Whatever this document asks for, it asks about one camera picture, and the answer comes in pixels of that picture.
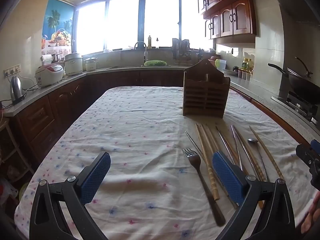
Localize thin brown chopstick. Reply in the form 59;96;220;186
249;126;285;180

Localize steel spoon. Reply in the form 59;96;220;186
247;138;270;181

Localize metal chopstick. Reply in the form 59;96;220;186
216;126;236;165
231;125;244;171

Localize steel fork dark handle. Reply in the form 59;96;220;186
182;148;226;226

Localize light wooden chopstick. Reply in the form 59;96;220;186
200;124;222;153

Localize person right hand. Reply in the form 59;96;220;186
300;191;320;234

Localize gas stove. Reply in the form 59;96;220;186
271;91;319;126

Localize black wok with lid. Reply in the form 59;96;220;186
268;57;319;105

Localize yellow oil bottle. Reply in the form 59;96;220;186
241;58;253;73

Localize floral white tablecloth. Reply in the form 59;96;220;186
14;87;317;239

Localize wooden utensil holder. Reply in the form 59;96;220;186
183;59;231;118

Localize green lid white pitcher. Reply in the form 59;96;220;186
215;59;226;71

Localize steel electric kettle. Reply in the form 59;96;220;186
10;76;25;105

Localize pink plastic basin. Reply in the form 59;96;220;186
208;56;220;67

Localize white pink rice cooker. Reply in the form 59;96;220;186
35;63;63;88

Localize dish drying rack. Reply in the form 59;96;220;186
171;38;191;64

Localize large white slow cooker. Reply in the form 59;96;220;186
65;53;83;76

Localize small white cooker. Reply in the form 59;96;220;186
85;57;97;72

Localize wooden upper cabinets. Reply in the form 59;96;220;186
197;0;257;39

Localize tropical fruit poster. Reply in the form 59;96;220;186
41;0;74;57

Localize sink faucet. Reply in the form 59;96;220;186
134;41;148;63

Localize yellow soap bottle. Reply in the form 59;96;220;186
148;35;152;49

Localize wall power socket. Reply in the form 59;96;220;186
3;64;21;78

